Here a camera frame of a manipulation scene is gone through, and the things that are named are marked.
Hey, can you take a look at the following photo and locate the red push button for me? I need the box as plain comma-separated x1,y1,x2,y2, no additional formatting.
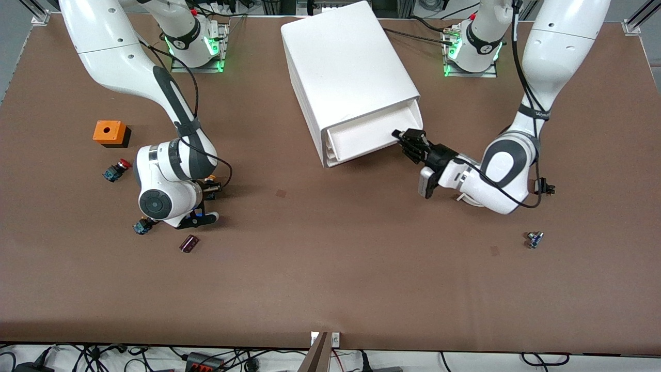
102,159,133,182

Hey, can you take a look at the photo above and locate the white drawer cabinet housing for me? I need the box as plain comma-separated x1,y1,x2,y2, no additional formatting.
280,1,421,169

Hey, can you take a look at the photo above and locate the orange box with hole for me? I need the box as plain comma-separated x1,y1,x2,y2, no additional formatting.
93,120,131,149

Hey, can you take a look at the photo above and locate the black orange power strip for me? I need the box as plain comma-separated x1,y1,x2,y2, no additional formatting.
185,352,226,372

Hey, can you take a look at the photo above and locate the white curved plastic bracket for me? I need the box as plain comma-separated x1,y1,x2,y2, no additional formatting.
454,192,486,208

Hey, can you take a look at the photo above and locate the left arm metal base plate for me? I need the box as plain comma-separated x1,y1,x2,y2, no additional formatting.
443,25,498,79

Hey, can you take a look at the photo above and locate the black cable on table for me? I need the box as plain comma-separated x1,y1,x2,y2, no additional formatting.
383,15,465,47

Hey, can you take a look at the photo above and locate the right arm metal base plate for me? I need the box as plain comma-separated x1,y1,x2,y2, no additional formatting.
170,22,229,73

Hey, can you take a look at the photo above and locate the grey metal post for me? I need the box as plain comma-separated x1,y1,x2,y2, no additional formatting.
297,332,331,372

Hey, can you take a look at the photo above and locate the black looped cable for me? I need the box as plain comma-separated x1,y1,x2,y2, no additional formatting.
521,352,570,367

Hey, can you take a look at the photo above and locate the aluminium frame post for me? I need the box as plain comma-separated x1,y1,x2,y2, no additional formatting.
18,0,51,25
622,0,661,36

